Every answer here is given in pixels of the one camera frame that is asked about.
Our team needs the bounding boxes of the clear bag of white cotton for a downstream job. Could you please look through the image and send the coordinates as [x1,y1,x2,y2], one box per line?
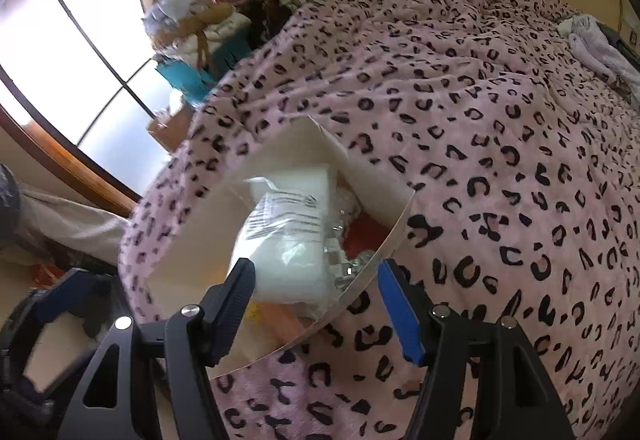
[231,165,337,311]

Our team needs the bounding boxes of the red happy meal box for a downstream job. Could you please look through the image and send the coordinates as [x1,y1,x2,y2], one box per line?
[342,212,390,260]

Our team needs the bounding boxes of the grey cloth on floor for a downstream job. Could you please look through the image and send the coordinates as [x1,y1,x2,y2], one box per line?
[21,186,128,267]

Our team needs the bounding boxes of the brown paper bag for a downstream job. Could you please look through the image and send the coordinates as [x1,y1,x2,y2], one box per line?
[146,104,194,153]

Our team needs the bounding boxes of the white cardboard box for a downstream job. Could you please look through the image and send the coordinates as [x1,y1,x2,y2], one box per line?
[126,117,413,374]

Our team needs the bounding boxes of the teal storage box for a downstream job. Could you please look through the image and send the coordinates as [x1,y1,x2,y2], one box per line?
[155,27,250,106]

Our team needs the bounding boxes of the pink leopard print blanket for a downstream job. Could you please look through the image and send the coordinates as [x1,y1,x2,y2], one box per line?
[118,0,639,439]

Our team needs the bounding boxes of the pile of folded clothes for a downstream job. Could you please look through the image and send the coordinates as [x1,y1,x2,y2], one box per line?
[142,0,250,60]

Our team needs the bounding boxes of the light blue clothes on bed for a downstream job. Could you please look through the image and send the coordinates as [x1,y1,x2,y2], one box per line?
[558,14,639,101]

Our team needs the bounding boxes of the window with dark frame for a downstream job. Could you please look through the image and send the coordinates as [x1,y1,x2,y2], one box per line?
[1,0,177,215]

